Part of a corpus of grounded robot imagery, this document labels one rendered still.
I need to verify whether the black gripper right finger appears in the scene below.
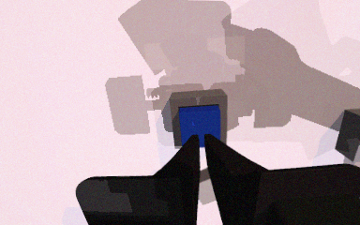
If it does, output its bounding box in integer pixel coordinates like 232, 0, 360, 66
204, 134, 360, 225

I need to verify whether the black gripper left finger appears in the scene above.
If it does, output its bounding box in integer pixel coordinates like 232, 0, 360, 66
75, 135, 201, 225

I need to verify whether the blue button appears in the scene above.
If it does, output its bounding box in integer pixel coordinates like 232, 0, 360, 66
170, 89, 228, 149

